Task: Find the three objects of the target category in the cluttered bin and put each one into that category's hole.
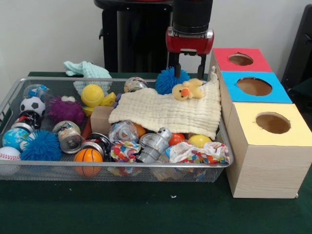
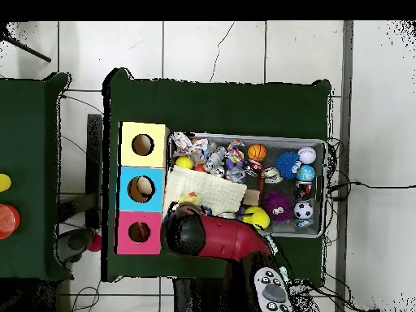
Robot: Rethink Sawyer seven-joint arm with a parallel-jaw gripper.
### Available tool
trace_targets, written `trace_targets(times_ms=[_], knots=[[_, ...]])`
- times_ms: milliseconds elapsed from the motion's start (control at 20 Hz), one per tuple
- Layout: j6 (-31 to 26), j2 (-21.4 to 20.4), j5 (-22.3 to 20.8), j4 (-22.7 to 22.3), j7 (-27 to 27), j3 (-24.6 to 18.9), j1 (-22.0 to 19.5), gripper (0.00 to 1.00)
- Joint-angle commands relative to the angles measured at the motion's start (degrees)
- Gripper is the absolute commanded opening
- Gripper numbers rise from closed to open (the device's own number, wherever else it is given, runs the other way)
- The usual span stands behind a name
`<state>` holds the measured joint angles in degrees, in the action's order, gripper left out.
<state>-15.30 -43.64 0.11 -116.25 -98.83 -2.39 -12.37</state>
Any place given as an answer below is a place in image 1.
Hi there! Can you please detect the yellow duck plush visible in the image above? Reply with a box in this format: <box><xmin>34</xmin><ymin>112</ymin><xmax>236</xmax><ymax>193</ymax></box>
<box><xmin>172</xmin><ymin>78</ymin><xmax>204</xmax><ymax>101</ymax></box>

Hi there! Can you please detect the silver plastic toy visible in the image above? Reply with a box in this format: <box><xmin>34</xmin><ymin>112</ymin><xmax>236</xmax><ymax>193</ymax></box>
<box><xmin>136</xmin><ymin>127</ymin><xmax>174</xmax><ymax>163</ymax></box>

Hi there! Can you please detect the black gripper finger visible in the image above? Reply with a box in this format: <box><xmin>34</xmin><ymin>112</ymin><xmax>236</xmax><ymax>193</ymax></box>
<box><xmin>173</xmin><ymin>53</ymin><xmax>182</xmax><ymax>78</ymax></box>
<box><xmin>196</xmin><ymin>54</ymin><xmax>208</xmax><ymax>80</ymax></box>

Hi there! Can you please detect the blue spiky ball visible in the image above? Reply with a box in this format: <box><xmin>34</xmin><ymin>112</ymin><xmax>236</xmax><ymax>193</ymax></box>
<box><xmin>20</xmin><ymin>130</ymin><xmax>63</xmax><ymax>161</ymax></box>
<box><xmin>155</xmin><ymin>67</ymin><xmax>191</xmax><ymax>95</ymax></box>

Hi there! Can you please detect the dark green table cloth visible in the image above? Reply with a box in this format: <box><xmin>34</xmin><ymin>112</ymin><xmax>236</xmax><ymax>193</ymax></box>
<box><xmin>0</xmin><ymin>71</ymin><xmax>312</xmax><ymax>234</ymax></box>

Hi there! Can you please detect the small orange basketball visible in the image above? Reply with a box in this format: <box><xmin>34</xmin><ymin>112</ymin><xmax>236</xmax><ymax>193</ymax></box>
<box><xmin>74</xmin><ymin>148</ymin><xmax>104</xmax><ymax>176</ymax></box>

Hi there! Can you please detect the mint green muslin cloth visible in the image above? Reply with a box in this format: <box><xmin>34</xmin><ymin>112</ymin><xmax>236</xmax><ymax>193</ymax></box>
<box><xmin>63</xmin><ymin>60</ymin><xmax>113</xmax><ymax>93</ymax></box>

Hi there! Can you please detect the small white baseball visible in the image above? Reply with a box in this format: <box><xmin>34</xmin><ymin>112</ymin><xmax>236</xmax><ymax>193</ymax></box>
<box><xmin>0</xmin><ymin>146</ymin><xmax>21</xmax><ymax>161</ymax></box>

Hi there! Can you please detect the silver mesh bin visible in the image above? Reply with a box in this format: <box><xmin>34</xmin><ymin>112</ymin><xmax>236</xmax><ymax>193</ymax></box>
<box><xmin>0</xmin><ymin>77</ymin><xmax>234</xmax><ymax>182</ymax></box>

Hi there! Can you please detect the small soccer ball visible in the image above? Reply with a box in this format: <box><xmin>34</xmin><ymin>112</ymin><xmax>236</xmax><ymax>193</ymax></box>
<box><xmin>19</xmin><ymin>97</ymin><xmax>46</xmax><ymax>117</ymax></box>

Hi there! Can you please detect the wooden box with three holes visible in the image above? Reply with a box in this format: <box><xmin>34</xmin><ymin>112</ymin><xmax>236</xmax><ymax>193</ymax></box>
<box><xmin>211</xmin><ymin>47</ymin><xmax>312</xmax><ymax>199</ymax></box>

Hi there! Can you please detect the yellow tennis ball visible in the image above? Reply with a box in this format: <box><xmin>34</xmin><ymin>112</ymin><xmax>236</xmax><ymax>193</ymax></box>
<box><xmin>80</xmin><ymin>84</ymin><xmax>105</xmax><ymax>107</ymax></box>

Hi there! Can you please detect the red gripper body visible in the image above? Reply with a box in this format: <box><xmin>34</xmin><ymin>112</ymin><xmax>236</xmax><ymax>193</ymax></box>
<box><xmin>165</xmin><ymin>27</ymin><xmax>215</xmax><ymax>56</ymax></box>

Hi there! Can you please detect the cream muslin cloth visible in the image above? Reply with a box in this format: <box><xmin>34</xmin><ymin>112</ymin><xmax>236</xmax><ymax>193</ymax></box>
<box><xmin>108</xmin><ymin>65</ymin><xmax>222</xmax><ymax>141</ymax></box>

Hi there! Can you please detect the black chair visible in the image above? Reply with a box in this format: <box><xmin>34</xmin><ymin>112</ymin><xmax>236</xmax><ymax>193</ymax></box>
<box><xmin>280</xmin><ymin>4</ymin><xmax>312</xmax><ymax>86</ymax></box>

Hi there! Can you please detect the globe print ball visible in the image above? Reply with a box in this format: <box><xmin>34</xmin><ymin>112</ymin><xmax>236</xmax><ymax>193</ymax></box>
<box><xmin>1</xmin><ymin>128</ymin><xmax>29</xmax><ymax>151</ymax></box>

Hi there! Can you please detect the purple knobbly toy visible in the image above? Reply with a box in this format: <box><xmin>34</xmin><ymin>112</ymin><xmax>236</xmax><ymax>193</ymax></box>
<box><xmin>47</xmin><ymin>95</ymin><xmax>85</xmax><ymax>125</ymax></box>

